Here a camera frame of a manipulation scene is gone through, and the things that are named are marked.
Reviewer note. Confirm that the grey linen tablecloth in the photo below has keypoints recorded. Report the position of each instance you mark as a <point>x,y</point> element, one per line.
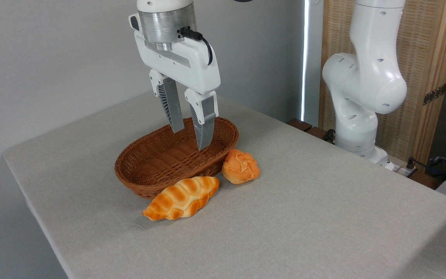
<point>304,217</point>

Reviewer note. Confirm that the wooden rattan folding screen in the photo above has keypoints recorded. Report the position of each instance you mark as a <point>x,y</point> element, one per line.
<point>420,46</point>

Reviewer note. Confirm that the long braided bread loaf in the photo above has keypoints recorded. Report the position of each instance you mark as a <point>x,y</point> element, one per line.
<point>184,195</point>

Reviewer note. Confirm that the dark metal screen hinge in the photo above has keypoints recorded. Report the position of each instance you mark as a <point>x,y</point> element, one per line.
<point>435,94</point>

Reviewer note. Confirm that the white vertical light strip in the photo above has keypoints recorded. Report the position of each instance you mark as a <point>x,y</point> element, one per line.
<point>305,58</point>

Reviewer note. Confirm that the brown woven wicker basket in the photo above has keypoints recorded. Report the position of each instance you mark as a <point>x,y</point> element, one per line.
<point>157,162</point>

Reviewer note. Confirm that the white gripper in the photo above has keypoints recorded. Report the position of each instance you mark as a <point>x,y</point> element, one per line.
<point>192,66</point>

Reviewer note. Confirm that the round orange bread roll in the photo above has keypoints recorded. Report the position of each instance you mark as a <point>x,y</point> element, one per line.
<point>240,166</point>

